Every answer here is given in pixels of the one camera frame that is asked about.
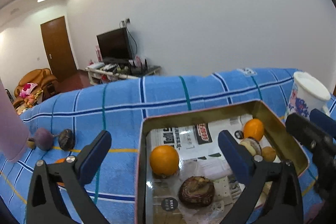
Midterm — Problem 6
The orange fruit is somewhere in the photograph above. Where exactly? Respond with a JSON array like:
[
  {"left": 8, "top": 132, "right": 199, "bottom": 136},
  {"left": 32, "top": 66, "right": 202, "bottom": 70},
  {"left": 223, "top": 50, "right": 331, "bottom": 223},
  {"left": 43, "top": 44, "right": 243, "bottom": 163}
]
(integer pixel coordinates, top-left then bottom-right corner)
[
  {"left": 149, "top": 145, "right": 179, "bottom": 177},
  {"left": 54, "top": 157, "right": 68, "bottom": 188}
]

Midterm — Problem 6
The dark brown passion fruit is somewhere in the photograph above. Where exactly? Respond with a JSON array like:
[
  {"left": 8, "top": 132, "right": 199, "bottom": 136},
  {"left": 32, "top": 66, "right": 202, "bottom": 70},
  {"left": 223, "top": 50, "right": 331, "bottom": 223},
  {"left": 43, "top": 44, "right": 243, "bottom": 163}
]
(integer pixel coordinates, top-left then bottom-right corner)
[{"left": 58, "top": 129, "right": 75, "bottom": 151}]

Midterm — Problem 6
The round purple fruit with stem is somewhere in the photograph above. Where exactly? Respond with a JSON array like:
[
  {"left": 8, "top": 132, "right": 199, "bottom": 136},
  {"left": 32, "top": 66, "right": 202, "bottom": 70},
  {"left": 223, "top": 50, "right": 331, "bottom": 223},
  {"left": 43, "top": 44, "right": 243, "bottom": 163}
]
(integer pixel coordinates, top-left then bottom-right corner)
[{"left": 33, "top": 128, "right": 59, "bottom": 151}]

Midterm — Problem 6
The small tan round fruit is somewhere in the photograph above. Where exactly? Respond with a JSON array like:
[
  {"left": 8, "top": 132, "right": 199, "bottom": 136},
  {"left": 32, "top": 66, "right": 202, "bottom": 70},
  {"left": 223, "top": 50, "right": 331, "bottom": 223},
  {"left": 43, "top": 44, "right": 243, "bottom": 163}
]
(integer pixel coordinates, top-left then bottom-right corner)
[{"left": 261, "top": 146, "right": 277, "bottom": 162}]

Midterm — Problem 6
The cut purple yam slice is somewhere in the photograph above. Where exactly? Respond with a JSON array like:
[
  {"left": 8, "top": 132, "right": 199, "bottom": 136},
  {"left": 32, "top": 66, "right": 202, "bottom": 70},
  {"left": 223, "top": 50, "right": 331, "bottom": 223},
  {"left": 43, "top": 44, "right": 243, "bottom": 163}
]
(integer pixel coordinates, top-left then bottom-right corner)
[{"left": 239, "top": 137, "right": 262, "bottom": 156}]

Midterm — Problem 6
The small mandarin orange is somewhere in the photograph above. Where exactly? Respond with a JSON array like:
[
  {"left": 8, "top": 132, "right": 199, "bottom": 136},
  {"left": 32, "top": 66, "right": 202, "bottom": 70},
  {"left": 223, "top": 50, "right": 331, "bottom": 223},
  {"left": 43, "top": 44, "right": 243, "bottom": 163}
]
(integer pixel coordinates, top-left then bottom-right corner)
[{"left": 243, "top": 118, "right": 265, "bottom": 141}]

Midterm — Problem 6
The small olive round fruit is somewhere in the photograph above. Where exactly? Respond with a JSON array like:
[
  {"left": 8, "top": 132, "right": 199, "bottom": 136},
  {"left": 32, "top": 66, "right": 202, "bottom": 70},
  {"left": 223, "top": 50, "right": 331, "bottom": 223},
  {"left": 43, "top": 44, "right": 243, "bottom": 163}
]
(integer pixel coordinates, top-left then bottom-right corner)
[{"left": 27, "top": 138, "right": 36, "bottom": 150}]

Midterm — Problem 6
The purple cylindrical container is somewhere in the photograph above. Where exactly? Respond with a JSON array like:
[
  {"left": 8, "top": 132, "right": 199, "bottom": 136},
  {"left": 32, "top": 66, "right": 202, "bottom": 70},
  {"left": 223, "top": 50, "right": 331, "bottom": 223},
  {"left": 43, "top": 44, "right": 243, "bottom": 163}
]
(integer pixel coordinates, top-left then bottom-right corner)
[{"left": 0, "top": 83, "right": 30, "bottom": 162}]

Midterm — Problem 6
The printed paper sheet in tin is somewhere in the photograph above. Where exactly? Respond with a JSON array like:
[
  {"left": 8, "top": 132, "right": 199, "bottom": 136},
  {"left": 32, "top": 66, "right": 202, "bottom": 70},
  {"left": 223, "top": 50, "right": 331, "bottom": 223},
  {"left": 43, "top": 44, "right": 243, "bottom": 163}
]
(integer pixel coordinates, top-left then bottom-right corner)
[{"left": 145, "top": 113, "right": 281, "bottom": 224}]

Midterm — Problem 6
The blue plaid tablecloth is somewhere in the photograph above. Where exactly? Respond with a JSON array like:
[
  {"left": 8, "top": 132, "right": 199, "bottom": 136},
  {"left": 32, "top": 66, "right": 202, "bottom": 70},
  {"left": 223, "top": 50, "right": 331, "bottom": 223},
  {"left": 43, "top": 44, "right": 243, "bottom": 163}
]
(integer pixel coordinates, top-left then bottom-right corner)
[{"left": 0, "top": 67, "right": 336, "bottom": 224}]

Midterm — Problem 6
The orange leather sofa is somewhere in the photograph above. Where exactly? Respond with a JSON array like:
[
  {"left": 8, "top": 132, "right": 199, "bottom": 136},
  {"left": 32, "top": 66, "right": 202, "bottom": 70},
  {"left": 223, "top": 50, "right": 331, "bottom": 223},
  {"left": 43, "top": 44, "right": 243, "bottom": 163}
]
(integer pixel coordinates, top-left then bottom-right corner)
[{"left": 13, "top": 68, "right": 59, "bottom": 108}]

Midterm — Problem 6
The pink floral cushion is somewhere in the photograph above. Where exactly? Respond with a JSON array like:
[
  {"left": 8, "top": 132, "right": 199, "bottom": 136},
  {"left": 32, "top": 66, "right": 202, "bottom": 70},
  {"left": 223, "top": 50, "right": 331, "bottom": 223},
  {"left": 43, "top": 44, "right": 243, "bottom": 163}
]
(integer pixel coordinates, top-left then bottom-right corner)
[{"left": 19, "top": 83, "right": 38, "bottom": 98}]

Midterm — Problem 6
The pink metal tin box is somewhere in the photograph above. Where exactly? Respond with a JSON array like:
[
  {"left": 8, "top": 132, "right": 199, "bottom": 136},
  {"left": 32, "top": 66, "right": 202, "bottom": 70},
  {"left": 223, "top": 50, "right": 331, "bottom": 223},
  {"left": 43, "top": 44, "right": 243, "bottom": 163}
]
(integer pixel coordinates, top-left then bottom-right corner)
[{"left": 135, "top": 100, "right": 309, "bottom": 223}]

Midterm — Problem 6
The white tv stand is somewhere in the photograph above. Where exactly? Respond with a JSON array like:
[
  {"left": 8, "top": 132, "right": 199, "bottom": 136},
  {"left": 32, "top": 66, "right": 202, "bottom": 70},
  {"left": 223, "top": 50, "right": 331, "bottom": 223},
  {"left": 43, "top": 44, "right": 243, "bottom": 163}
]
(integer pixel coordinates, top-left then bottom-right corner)
[{"left": 85, "top": 60, "right": 161, "bottom": 85}]

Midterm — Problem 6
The brown wooden door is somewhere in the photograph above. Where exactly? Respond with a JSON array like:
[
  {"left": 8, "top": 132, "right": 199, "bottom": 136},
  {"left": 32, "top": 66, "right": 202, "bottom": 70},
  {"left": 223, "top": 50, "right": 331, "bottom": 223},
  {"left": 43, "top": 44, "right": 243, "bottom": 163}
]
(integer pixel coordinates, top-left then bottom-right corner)
[{"left": 41, "top": 16, "right": 77, "bottom": 82}]

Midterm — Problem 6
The black television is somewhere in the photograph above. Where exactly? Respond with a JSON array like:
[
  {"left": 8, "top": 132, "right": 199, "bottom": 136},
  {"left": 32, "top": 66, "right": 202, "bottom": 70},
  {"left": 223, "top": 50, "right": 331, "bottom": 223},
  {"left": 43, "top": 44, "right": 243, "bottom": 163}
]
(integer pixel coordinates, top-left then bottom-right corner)
[{"left": 96, "top": 28, "right": 133, "bottom": 60}]

